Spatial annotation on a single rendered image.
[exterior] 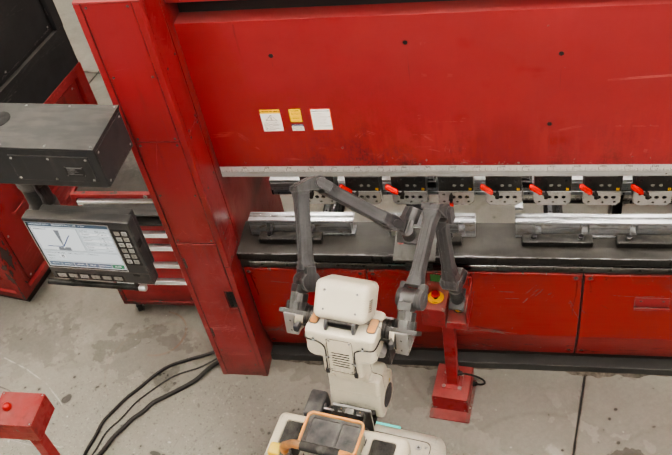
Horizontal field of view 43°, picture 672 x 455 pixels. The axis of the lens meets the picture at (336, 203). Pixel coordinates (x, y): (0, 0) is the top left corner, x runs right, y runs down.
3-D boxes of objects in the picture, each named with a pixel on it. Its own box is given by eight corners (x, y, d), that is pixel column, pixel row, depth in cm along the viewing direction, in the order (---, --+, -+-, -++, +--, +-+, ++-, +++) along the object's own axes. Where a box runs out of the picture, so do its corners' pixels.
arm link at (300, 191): (284, 177, 333) (295, 176, 324) (316, 175, 339) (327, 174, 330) (293, 291, 334) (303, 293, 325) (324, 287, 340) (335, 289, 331)
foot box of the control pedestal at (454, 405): (428, 417, 421) (427, 404, 413) (437, 375, 438) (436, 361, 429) (469, 424, 416) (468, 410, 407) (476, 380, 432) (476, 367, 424)
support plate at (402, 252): (392, 261, 365) (392, 259, 365) (398, 216, 383) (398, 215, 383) (435, 261, 362) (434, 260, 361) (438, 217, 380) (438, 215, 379)
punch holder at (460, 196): (439, 204, 370) (437, 177, 359) (440, 190, 376) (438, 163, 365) (474, 204, 367) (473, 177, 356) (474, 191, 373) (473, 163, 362)
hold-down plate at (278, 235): (259, 243, 400) (258, 239, 398) (261, 234, 404) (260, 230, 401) (321, 244, 394) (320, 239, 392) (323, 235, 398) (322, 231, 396)
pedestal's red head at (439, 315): (422, 324, 380) (419, 299, 368) (429, 297, 391) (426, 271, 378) (467, 330, 375) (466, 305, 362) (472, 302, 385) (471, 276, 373)
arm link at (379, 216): (303, 187, 337) (314, 186, 327) (308, 174, 338) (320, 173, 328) (389, 232, 353) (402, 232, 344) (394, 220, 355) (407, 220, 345)
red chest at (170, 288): (129, 319, 493) (68, 196, 423) (154, 253, 528) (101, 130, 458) (212, 321, 483) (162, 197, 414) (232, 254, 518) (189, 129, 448)
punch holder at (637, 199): (632, 205, 355) (636, 176, 343) (630, 191, 360) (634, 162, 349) (670, 205, 352) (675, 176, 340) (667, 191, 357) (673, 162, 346)
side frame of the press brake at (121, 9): (223, 375, 456) (70, 2, 296) (255, 255, 515) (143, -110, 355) (268, 377, 451) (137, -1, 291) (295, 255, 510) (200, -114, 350)
